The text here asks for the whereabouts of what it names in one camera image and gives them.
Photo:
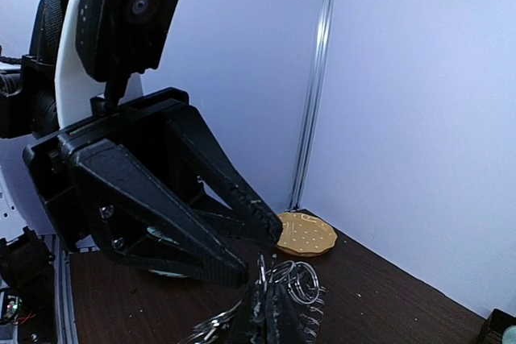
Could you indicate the celadon green bowl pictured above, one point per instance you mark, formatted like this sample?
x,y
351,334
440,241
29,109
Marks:
x,y
509,335

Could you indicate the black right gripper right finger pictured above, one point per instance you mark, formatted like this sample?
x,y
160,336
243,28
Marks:
x,y
287,325

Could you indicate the light blue plate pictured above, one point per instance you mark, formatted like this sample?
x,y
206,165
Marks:
x,y
162,238

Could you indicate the aluminium front rail base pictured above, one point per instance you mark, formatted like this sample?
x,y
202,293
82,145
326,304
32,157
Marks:
x,y
66,329

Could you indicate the black wire dish rack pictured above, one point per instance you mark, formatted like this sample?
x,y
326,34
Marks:
x,y
494,326

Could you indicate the yellow dotted plate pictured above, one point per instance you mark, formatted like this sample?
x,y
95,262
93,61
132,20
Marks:
x,y
305,235

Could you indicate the left aluminium frame post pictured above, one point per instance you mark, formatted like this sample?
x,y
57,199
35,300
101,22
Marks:
x,y
313,95

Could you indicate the metal disc with key rings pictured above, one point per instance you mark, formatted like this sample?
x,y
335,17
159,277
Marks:
x,y
301,282

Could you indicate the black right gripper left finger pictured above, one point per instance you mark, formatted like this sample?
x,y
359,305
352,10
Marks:
x,y
254,321

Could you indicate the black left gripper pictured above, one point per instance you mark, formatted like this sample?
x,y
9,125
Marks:
x,y
114,179

